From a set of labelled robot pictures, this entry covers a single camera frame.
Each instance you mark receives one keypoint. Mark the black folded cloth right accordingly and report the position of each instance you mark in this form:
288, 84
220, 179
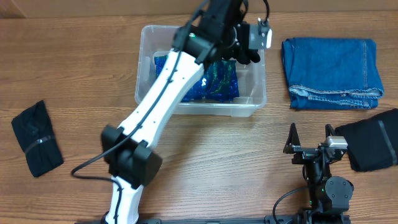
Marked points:
372, 142

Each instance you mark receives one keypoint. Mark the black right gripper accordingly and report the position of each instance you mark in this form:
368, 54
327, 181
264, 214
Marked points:
303, 152

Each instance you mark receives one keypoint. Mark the clear plastic storage bin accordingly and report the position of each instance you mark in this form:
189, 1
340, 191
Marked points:
156, 41

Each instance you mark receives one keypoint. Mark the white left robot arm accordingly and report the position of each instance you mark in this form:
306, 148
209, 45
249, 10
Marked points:
211, 34

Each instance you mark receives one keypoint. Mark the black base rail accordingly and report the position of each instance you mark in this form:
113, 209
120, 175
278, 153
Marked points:
268, 219

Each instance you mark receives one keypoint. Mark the black sock with band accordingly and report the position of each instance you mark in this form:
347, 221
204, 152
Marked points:
35, 135

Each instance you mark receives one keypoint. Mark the folded blue denim jeans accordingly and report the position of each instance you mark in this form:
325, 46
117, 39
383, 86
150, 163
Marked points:
331, 73

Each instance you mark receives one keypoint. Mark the blue green sequin cloth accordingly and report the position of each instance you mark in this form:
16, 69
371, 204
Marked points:
219, 83

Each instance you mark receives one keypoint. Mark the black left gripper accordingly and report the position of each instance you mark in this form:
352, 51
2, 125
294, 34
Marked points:
240, 46

